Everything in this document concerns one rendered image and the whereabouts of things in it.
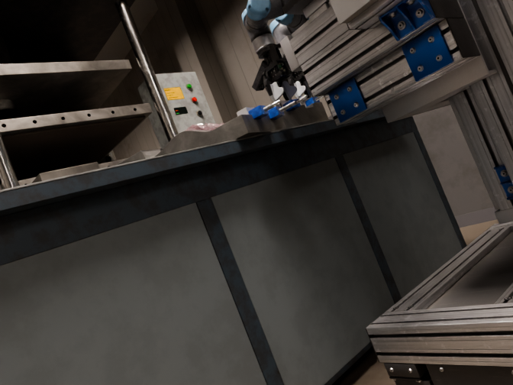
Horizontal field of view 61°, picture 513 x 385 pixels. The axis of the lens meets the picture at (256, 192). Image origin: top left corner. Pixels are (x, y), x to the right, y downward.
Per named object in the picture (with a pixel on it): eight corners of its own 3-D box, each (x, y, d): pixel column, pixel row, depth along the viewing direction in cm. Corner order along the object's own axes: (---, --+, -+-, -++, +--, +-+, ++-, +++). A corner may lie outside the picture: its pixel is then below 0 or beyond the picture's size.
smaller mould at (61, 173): (107, 186, 114) (97, 161, 115) (49, 200, 104) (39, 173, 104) (82, 205, 129) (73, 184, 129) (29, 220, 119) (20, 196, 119)
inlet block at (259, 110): (287, 110, 124) (280, 92, 124) (279, 109, 120) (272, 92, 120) (251, 129, 130) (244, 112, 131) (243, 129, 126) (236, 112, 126)
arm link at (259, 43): (247, 45, 152) (263, 44, 158) (253, 56, 152) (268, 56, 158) (261, 33, 147) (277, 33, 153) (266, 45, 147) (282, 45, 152)
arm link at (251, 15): (275, -17, 138) (272, 1, 149) (243, -5, 137) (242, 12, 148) (285, 6, 137) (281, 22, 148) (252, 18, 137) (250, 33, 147)
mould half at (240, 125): (287, 131, 141) (275, 99, 142) (248, 132, 119) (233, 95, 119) (179, 185, 166) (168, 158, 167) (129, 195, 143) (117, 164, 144)
